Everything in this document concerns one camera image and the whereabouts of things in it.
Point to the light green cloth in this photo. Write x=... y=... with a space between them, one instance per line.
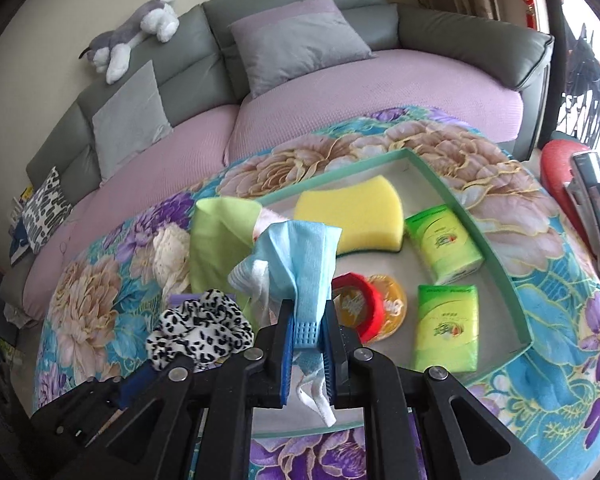
x=215 y=245

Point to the cream knitted cloth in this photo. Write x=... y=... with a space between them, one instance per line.
x=172 y=255

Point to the grey white plush dog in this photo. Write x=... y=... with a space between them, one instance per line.
x=130 y=30

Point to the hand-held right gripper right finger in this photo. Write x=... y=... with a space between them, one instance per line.
x=330 y=370

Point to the black metal rack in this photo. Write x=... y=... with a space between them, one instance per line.
x=585 y=85

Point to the yellow sponge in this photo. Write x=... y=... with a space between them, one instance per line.
x=350 y=210

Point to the books behind cushions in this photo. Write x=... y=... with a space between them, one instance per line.
x=22 y=197

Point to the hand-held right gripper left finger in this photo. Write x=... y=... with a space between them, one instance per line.
x=284 y=375

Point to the red chair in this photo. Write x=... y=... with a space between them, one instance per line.
x=555 y=175

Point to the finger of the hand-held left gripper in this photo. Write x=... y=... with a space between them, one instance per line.
x=130 y=387

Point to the grey sofa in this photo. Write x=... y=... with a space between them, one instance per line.
x=190 y=35

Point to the navy blue cushion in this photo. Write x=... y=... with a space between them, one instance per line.
x=17 y=247

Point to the blue face mask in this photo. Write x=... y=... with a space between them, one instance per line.
x=290 y=255

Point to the green tissue pack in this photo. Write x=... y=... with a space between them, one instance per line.
x=442 y=245
x=447 y=327

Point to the purple snack packet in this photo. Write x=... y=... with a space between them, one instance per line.
x=180 y=300

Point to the teal shallow cardboard box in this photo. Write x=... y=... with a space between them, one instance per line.
x=430 y=180

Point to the pink sofa seat cover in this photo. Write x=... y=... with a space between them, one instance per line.
x=180 y=145
x=380 y=90

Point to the grey and pink cushion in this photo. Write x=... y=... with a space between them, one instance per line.
x=300 y=45

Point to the grey white patterned cushion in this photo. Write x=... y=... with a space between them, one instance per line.
x=45 y=210

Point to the black chrome bar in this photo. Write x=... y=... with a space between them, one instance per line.
x=597 y=210

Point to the pink fluffy cloth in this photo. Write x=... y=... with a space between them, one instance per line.
x=266 y=222

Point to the plain grey cushion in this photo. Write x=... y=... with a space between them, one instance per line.
x=130 y=120

